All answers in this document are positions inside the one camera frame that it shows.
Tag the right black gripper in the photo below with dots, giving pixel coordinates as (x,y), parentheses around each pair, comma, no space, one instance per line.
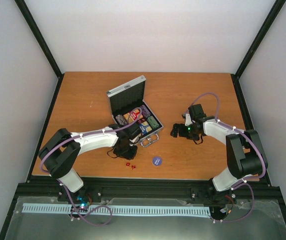
(175,129)

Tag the black aluminium frame rail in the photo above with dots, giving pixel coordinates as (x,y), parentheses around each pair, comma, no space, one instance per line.
(97,189)

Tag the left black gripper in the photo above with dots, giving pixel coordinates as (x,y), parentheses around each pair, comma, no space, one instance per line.
(131,156)

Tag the aluminium poker case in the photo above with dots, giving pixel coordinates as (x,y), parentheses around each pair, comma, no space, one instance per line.
(127,105)

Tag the green poker chip stack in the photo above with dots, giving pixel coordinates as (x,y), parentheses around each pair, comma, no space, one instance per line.
(153,122)

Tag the blue small blind button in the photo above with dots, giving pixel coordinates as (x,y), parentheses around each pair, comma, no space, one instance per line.
(157,161)

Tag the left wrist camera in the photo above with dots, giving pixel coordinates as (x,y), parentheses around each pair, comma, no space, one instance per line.
(134,140)

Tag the white slotted cable duct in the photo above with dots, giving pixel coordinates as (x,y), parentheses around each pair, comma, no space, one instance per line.
(116,210)

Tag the purple poker chip stack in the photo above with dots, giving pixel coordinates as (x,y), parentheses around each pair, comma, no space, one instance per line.
(145,112)

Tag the red playing card deck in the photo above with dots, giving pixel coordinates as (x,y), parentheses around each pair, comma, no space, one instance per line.
(132,116)

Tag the blue white poker chip stack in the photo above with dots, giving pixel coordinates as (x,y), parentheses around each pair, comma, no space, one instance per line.
(121,120)

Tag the blue playing card deck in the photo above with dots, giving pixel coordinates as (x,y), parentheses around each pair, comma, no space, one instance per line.
(145,128)

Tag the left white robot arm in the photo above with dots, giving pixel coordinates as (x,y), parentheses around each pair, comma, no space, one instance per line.
(59,154)

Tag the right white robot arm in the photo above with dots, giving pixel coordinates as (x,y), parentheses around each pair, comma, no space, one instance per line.
(245,153)

